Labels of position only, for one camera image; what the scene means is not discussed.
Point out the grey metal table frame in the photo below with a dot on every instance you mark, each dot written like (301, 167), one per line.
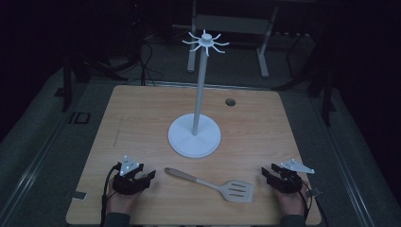
(233, 23)

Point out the white utensil rack stand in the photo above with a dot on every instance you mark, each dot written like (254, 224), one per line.
(194, 138)

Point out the person's right hand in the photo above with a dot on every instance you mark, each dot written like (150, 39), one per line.
(291, 203)

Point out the black metal stand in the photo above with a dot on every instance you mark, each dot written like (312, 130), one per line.
(74, 69)
(324, 88)

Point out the metal table bracket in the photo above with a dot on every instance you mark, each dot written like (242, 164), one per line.
(312, 192)

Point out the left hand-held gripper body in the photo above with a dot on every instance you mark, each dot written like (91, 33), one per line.
(126, 184)

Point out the black floor socket plate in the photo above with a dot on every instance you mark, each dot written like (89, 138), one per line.
(79, 118)

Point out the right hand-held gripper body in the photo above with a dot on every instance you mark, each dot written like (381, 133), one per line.
(288, 181)

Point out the person's left hand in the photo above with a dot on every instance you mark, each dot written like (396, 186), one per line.
(121, 203)

